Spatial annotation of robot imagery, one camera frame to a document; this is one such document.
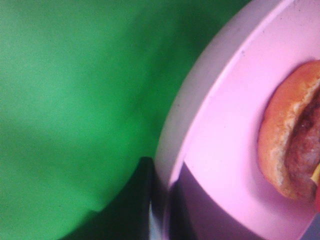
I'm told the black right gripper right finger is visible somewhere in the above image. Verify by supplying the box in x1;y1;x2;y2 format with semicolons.
167;161;273;240

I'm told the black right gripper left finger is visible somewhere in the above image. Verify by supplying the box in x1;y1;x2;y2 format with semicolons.
63;157;154;240

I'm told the pink round plate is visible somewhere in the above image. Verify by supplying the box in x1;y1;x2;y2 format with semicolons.
152;0;320;240

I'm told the burger with sesame bun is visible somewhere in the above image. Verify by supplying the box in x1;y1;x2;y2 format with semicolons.
257;60;320;210

